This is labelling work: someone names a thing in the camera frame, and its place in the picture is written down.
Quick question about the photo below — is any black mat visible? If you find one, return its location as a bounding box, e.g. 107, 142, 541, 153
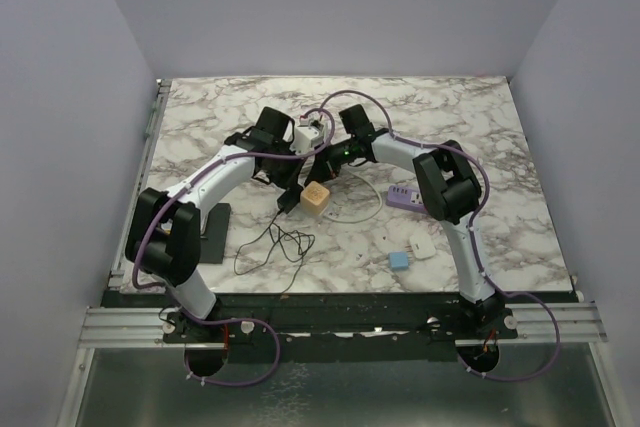
200, 203, 231, 265

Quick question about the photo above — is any aluminium frame rail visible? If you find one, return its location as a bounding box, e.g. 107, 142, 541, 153
79, 303, 608, 350

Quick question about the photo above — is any white plug adapter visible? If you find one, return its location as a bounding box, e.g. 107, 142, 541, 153
409, 232, 437, 260

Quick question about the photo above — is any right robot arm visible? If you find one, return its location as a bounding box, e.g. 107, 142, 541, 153
306, 105, 504, 338

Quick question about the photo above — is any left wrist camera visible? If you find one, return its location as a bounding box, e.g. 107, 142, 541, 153
290, 118, 328, 156

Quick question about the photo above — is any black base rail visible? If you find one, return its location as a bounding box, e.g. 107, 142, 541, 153
102, 289, 519, 363

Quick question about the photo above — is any black power adapter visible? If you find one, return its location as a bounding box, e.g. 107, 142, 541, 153
233, 196, 317, 296

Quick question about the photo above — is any blue cube plug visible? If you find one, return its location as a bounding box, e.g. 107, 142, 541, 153
388, 252, 410, 272

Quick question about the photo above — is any beige cube socket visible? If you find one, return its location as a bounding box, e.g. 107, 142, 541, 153
300, 181, 331, 217

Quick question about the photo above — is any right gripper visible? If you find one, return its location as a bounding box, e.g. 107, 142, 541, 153
306, 137, 358, 188

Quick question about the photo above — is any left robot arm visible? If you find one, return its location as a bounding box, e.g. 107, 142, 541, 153
125, 107, 304, 342

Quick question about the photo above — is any purple power strip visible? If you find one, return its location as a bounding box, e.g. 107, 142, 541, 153
385, 185, 427, 214

